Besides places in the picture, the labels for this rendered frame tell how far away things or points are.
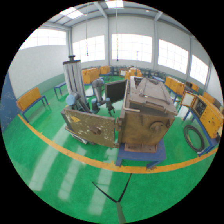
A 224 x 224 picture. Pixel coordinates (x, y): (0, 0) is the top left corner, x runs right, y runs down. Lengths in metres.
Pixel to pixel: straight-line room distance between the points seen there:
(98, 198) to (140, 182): 0.87
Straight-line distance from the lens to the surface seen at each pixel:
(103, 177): 1.67
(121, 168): 1.69
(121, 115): 0.67
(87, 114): 0.73
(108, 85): 1.66
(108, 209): 1.79
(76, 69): 1.38
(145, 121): 0.79
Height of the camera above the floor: 1.66
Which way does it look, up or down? 38 degrees down
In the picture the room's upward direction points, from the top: 1 degrees counter-clockwise
